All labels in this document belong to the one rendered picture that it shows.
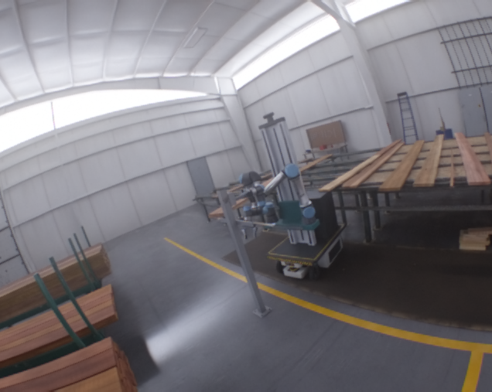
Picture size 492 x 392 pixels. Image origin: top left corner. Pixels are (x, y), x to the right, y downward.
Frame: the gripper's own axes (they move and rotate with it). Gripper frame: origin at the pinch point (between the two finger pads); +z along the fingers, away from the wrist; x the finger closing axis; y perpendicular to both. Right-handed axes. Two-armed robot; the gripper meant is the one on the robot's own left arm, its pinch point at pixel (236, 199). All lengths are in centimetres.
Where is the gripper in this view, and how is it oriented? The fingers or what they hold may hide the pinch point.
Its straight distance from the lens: 187.0
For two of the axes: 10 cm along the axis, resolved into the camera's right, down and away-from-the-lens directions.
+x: 5.7, -0.9, -8.2
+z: -7.5, 3.4, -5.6
